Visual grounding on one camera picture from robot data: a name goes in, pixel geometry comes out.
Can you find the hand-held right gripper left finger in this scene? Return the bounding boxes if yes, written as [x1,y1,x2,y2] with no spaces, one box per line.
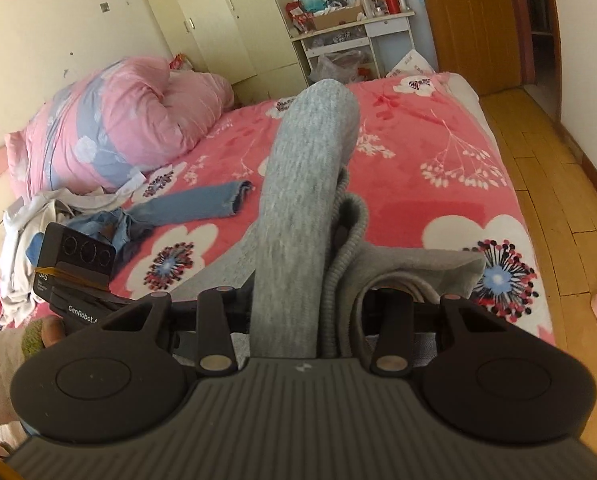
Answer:
[98,286,254,377]

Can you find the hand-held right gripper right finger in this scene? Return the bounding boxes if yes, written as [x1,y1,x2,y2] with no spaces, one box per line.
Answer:
[365,289,508,377]

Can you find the grey sweatshirt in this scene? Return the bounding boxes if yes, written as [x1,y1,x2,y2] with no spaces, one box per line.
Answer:
[171,79,486,361]

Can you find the person's left hand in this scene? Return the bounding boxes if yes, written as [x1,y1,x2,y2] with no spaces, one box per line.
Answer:
[41,315,68,350]

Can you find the dark grey garment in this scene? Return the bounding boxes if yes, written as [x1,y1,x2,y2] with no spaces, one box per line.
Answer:
[111,225,154,266]

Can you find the white jacket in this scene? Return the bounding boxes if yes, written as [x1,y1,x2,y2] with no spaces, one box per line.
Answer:
[0,192,79,311]

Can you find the blue jeans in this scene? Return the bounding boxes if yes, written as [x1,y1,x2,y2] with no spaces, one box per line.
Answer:
[26,180,254,271]

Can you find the pink floral quilt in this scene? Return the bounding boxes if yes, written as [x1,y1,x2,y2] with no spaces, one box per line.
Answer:
[4,56,234,200]

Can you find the white printed bag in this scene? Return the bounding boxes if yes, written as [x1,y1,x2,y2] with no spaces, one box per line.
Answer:
[385,49,438,79]

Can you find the clear plastic bag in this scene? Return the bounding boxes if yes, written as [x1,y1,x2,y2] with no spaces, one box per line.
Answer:
[309,50,371,85]

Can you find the cream wardrobe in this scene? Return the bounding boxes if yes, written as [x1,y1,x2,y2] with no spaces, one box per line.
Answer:
[141,0,309,93]

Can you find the white desk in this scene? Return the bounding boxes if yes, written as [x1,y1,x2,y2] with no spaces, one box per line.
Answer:
[289,10,416,86]

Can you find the wooden door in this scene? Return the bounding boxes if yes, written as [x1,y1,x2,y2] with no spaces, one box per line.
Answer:
[411,0,524,97]

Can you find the cardboard box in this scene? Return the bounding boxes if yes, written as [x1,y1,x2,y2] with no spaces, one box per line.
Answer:
[308,5,366,31]

